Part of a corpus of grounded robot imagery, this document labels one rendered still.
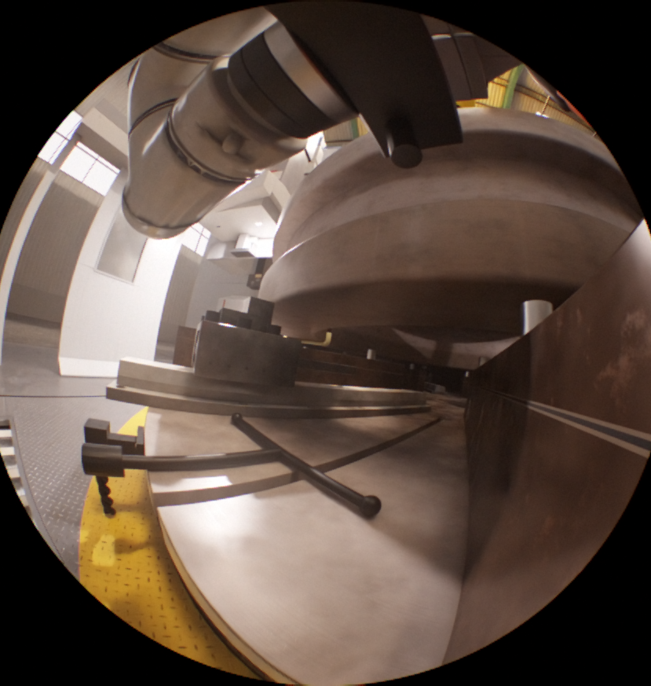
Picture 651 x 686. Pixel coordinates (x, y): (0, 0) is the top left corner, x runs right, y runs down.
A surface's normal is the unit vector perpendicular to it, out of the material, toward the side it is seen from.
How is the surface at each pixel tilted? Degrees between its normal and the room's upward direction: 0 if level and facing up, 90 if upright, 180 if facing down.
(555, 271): 90
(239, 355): 90
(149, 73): 162
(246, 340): 90
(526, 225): 90
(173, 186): 172
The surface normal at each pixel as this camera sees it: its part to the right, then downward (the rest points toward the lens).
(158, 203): -0.11, 0.97
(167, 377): 0.59, -0.29
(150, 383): 0.56, 0.03
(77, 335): 0.96, 0.14
